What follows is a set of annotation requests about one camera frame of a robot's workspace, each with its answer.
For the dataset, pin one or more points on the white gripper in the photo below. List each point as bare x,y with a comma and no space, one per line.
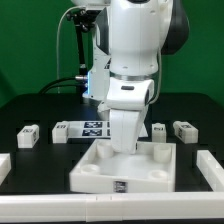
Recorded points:
128,103

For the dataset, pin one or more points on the white square tabletop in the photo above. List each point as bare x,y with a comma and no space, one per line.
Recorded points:
102,170

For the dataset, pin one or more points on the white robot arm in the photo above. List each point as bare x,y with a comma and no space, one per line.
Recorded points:
129,38

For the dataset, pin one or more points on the paper sheet with tags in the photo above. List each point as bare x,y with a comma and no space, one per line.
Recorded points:
88,129

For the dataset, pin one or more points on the white right fence piece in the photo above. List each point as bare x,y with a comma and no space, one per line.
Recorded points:
211,170

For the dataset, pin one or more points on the white fence piece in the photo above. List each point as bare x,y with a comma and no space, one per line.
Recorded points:
211,170
5,166

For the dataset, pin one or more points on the white left fence piece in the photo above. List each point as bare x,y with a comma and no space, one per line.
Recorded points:
5,166

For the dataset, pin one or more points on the black camera stand pole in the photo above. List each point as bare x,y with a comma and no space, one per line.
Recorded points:
80,43

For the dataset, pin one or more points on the black camera on stand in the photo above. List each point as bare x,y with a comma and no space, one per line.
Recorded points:
89,14

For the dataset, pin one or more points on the white front fence rail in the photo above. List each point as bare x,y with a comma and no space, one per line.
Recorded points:
111,207

